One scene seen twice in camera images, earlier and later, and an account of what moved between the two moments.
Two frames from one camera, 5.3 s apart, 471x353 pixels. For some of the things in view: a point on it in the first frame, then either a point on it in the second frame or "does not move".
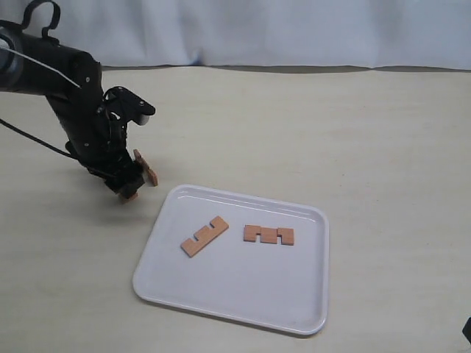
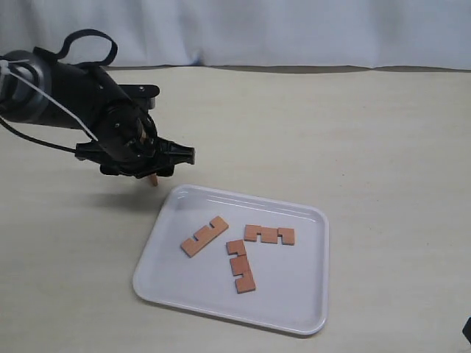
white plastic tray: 278,286 does not move
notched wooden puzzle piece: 204,235 does not move
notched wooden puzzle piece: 124,199 -> 240,266
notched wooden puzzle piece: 268,234 does not move
